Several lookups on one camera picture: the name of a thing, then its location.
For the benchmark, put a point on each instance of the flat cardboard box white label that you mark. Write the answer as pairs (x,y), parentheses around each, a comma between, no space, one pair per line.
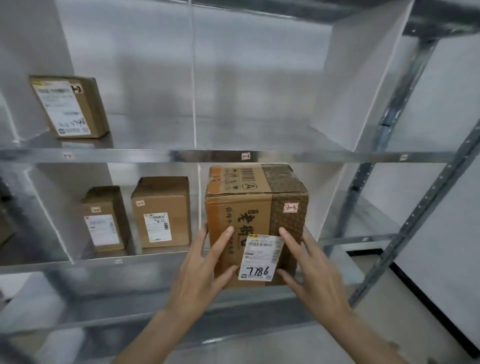
(71,107)

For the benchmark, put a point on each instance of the person's left thumb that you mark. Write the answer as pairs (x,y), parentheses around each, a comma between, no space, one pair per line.
(228,276)

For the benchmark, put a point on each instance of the metal shelving rack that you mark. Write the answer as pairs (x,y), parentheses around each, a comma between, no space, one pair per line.
(240,157)

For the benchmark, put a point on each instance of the small cardboard box white label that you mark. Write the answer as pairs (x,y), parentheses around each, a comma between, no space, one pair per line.
(105,221)

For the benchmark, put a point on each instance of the large printed cardboard box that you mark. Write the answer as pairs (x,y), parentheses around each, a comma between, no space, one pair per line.
(258,210)

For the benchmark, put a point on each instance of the person's right forearm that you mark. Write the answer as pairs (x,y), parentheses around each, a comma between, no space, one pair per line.
(369,337)

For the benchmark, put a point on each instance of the person's left hand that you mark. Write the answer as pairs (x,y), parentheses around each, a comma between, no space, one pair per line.
(195,285)

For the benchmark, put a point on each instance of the person's right hand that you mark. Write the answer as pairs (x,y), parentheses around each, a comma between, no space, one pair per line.
(318,281)

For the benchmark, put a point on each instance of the medium cardboard box white label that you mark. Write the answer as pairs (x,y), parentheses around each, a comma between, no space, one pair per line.
(161,213)

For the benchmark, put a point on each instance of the white divider panel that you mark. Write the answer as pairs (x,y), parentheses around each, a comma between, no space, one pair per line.
(322,198)
(360,75)
(63,210)
(30,67)

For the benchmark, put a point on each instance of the person's left forearm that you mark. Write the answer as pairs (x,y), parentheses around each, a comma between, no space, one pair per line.
(150,337)

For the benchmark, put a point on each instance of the person's right thumb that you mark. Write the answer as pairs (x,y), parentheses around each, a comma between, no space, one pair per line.
(288,278)

